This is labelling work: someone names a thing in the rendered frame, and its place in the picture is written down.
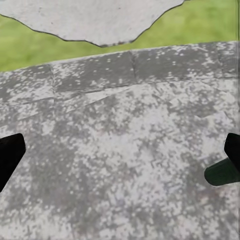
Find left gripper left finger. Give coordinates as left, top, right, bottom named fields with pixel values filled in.
left=0, top=133, right=26, bottom=193

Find insectifuge atomizer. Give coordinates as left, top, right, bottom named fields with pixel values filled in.
left=204, top=157, right=240, bottom=186

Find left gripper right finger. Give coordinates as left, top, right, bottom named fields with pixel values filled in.
left=224, top=132, right=240, bottom=173

